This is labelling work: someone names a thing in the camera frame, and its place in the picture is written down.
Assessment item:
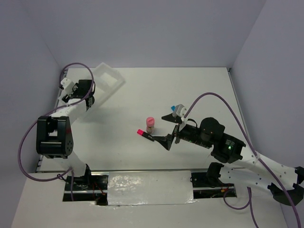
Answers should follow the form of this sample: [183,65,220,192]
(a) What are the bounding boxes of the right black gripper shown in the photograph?
[151,112,211,150]

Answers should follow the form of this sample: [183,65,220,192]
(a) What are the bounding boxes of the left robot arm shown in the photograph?
[36,78,95,190]

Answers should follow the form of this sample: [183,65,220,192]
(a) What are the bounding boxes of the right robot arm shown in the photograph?
[154,114,304,206]

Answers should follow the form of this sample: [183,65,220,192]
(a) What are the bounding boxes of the pink glitter jar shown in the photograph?
[146,117,155,134]

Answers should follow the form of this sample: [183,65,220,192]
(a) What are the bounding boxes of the white three-compartment plastic tray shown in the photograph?
[79,63,125,121]

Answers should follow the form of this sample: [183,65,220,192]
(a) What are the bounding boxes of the pink highlighter marker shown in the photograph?
[137,129,155,142]

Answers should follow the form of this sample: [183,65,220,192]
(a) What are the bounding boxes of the silver foil cover plate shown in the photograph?
[107,171,195,206]

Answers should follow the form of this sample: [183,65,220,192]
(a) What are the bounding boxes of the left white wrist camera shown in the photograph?
[59,77,75,96]

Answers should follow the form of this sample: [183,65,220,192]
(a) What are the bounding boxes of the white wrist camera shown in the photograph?
[59,77,75,96]
[172,104,188,131]

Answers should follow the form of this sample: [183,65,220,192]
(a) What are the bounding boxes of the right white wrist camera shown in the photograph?
[172,104,188,131]

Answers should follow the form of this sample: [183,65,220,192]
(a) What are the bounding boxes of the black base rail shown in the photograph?
[62,171,237,206]

